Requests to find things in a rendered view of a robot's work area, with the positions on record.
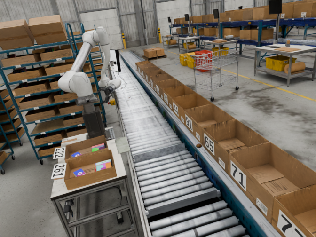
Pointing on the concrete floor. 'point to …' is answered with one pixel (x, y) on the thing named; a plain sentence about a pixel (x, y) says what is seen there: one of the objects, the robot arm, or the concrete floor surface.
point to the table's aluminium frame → (96, 213)
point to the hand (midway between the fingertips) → (99, 98)
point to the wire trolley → (215, 68)
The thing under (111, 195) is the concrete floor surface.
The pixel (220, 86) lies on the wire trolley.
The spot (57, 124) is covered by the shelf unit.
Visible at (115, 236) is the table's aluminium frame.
